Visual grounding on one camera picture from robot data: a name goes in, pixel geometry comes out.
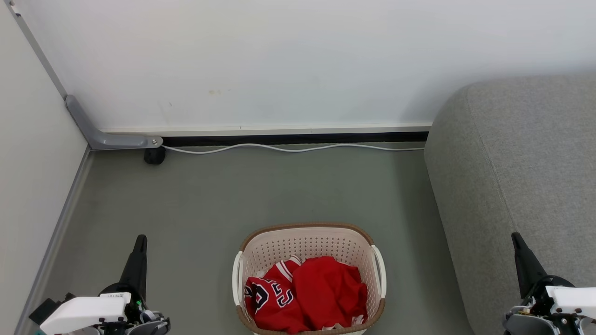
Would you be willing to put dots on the cream laundry basket brown rim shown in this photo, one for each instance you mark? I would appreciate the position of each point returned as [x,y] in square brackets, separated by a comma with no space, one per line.
[307,242]

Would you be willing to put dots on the black caster wheel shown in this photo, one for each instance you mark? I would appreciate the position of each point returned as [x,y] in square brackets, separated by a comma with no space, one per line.
[154,156]

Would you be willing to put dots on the black wall base strip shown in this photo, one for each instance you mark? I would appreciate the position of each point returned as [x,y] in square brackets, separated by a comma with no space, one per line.
[298,138]

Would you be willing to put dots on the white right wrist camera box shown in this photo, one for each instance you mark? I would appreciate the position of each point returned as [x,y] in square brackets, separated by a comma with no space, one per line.
[575,300]

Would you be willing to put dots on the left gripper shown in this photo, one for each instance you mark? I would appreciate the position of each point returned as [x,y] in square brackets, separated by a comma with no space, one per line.
[139,321]

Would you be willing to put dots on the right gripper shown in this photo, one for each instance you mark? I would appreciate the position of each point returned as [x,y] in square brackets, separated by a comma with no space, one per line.
[531,321]

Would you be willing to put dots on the grey couch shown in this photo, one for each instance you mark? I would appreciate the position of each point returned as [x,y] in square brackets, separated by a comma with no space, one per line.
[526,177]

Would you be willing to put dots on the grey metal partition foot bracket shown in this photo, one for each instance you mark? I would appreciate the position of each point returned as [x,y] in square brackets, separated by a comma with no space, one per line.
[104,138]

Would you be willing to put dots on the grey partition corner post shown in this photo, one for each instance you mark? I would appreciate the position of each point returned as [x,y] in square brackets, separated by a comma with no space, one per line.
[39,51]

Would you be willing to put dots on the red basketball jersey with number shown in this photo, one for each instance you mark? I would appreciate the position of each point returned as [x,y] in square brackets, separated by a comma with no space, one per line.
[272,302]

